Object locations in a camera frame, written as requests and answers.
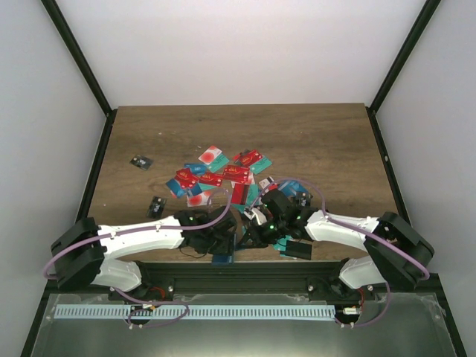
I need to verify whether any white card red circle top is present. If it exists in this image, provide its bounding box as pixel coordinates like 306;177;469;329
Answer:
199;146;222;165

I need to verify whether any red card centre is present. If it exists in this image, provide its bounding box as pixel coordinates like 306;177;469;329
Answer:
222;165;250;184

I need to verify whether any black card far left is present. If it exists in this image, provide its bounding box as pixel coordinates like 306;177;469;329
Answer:
129;155;153;170

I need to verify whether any red card top right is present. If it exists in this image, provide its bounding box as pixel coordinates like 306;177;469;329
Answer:
237;149;263;167

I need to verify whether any blue card left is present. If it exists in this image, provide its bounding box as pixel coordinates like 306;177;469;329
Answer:
166;178;186;198

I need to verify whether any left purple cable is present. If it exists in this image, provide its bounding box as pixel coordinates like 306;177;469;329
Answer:
43;187;231;329

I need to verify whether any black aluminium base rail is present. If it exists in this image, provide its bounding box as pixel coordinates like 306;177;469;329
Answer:
48;261;440;298

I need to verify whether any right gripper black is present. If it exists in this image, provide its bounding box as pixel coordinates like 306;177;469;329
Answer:
238;216;287;249

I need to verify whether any black card bottom right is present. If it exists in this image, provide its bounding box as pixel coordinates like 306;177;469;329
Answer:
280;241;312;260

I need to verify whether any teal card top right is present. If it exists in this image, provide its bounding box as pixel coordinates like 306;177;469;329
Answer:
250;156;272;175

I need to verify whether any red card back stripe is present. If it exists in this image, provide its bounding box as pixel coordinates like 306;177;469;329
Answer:
231;183;249;205

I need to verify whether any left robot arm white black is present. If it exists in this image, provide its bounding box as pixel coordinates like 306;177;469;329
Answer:
44;207;237;300

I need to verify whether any blue card right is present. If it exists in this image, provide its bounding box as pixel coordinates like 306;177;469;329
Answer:
278;180;306;197

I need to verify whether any teal card under red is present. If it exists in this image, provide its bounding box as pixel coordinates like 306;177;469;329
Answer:
246;184;260;205

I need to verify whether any right black frame post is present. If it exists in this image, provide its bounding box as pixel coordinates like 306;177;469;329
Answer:
367;0;441;115

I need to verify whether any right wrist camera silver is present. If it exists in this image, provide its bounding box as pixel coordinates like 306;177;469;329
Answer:
244;208;267;225

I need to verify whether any white card red circle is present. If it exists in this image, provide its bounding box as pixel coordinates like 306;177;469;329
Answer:
187;190;211;208
199;146;222;165

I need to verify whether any red card left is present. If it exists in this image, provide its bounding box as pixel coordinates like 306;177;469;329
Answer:
175;168;199;190

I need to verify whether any white card red circle lower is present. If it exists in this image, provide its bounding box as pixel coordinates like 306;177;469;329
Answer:
187;190;211;208

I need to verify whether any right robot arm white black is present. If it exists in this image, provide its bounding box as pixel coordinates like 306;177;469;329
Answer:
242;190;434;300

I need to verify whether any black VIP card left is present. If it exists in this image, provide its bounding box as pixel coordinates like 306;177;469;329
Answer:
146;196;167;220

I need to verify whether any purple cable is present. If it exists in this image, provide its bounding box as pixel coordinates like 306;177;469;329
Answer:
249;177;431;329
43;187;231;329

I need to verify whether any left black frame post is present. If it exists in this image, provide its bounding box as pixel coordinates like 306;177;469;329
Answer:
40;0;112;117

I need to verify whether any black frame post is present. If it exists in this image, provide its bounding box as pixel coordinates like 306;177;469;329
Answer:
40;0;112;117
367;0;441;115

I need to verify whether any blue card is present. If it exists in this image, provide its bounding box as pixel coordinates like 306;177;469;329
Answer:
278;180;306;197
166;178;186;198

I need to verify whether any light blue slotted cable duct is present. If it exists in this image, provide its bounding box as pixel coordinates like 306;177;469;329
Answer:
54;304;335;321

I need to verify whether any white card black stripe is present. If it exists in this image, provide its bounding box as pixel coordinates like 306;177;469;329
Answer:
258;176;279;190

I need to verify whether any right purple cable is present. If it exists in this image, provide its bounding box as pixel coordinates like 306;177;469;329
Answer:
249;177;431;329

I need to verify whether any blue leather card holder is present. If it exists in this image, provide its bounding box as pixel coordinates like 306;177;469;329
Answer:
211;234;236;266

